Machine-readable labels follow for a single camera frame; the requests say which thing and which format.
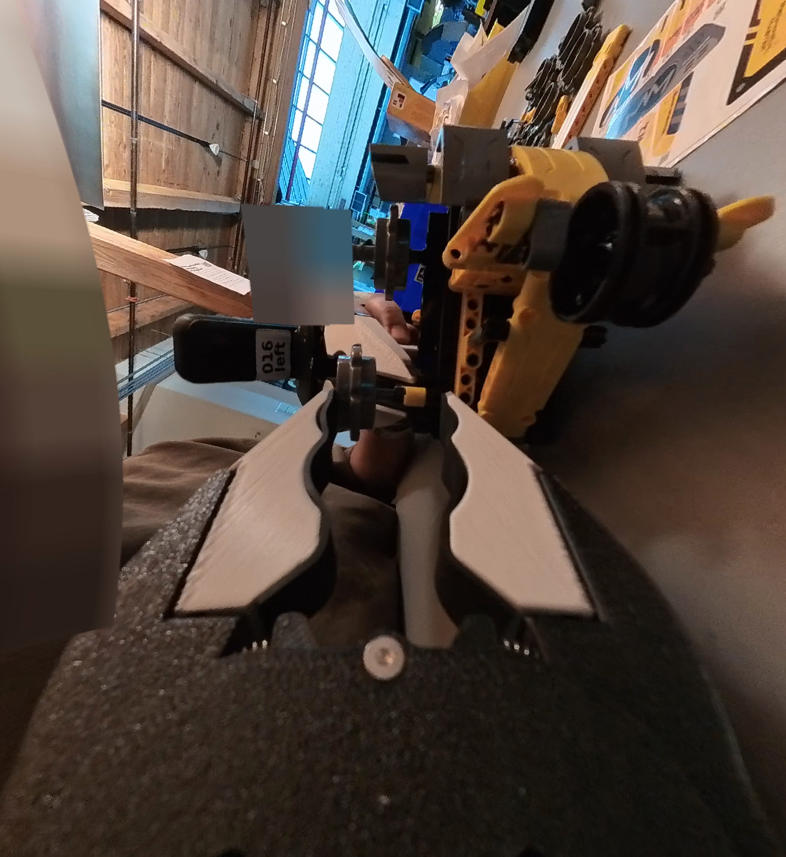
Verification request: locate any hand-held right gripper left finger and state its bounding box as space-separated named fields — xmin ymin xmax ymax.
xmin=173 ymin=388 xmax=337 ymax=616

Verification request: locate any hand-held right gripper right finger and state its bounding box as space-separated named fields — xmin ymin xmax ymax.
xmin=443 ymin=394 xmax=596 ymax=617

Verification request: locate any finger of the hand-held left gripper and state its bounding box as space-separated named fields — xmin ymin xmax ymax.
xmin=369 ymin=360 xmax=422 ymax=389
xmin=326 ymin=315 xmax=415 ymax=366

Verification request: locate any grey toothed toy wheel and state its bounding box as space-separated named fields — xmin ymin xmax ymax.
xmin=334 ymin=343 xmax=378 ymax=431
xmin=373 ymin=206 xmax=413 ymax=300

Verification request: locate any yellow toy brick vehicle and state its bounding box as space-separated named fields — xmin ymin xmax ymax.
xmin=369 ymin=124 xmax=776 ymax=443

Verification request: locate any person's left forearm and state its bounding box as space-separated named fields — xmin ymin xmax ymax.
xmin=347 ymin=428 xmax=413 ymax=502

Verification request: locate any person's left hand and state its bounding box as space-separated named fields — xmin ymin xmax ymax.
xmin=365 ymin=295 xmax=422 ymax=344

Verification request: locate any blue plastic bin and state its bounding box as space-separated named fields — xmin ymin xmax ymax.
xmin=393 ymin=201 xmax=449 ymax=310

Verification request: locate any yellow tissue box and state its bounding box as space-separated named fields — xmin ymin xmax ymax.
xmin=433 ymin=27 xmax=524 ymax=129

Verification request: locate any pile of black toy wheels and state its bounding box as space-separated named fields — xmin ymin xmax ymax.
xmin=522 ymin=0 xmax=611 ymax=135

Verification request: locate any yellow toy brick panel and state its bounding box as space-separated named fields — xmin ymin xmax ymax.
xmin=552 ymin=25 xmax=633 ymax=150

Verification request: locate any yellow and grey sticker sheet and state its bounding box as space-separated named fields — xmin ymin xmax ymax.
xmin=597 ymin=0 xmax=786 ymax=168

